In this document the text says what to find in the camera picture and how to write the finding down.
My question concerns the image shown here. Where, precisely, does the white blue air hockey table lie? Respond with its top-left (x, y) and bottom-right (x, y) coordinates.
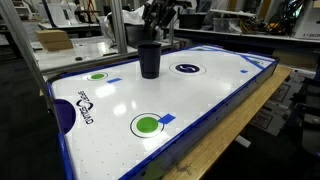
top-left (45, 43), bottom-right (280, 180)

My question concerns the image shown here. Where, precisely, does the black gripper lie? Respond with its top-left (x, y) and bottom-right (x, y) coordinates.
top-left (142, 0), bottom-right (178, 42)

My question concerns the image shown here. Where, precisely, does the dark plastic cup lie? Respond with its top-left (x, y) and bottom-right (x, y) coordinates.
top-left (137, 41), bottom-right (163, 80)

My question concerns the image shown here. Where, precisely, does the clear plastic container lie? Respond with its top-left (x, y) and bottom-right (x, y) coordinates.
top-left (212, 17), bottom-right (242, 34)

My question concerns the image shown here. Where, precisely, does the printed cardboard sheet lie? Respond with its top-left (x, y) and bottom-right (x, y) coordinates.
top-left (249, 69), bottom-right (316, 138)

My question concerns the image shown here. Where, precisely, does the black box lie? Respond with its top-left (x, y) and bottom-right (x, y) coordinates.
top-left (178, 13), bottom-right (207, 31)

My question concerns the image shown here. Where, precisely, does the white workbench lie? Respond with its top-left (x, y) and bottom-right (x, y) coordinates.
top-left (30, 34), bottom-right (183, 73)

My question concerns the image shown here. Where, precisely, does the white lab equipment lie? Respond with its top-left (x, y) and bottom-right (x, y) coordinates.
top-left (45, 0), bottom-right (82, 28)

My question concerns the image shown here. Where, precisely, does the yellow cable bundle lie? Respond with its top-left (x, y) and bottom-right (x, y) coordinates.
top-left (238, 15), bottom-right (278, 35)

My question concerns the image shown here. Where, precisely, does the white machine housing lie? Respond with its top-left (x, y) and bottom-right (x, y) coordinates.
top-left (291, 0), bottom-right (320, 41)

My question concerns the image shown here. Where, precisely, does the white plastic cloth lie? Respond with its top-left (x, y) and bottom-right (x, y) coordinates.
top-left (99, 4), bottom-right (148, 35)

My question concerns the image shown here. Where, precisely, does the thick aluminium frame post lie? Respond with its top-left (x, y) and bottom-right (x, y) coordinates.
top-left (109, 0), bottom-right (129, 55)

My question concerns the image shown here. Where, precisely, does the brown cardboard box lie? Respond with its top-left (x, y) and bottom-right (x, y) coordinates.
top-left (35, 29), bottom-right (75, 53)

